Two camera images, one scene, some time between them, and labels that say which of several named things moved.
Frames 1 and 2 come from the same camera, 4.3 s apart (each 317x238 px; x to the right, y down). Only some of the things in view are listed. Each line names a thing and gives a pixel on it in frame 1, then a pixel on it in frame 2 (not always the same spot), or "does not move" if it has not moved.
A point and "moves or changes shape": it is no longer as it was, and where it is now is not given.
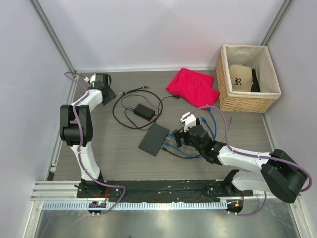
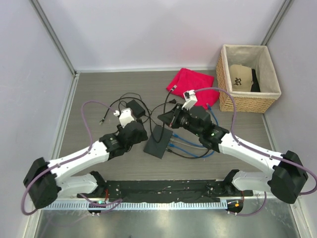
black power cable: [155, 114] to [172, 101]
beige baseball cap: [241, 76] does not move
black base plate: [218, 191] does not move
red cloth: [195, 88] does not move
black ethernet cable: [171, 153] moves or changes shape
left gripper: [112, 95] to [142, 137]
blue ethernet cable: [212, 116] moves or changes shape
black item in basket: [255, 87] does not move
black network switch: [154, 139] moves or changes shape
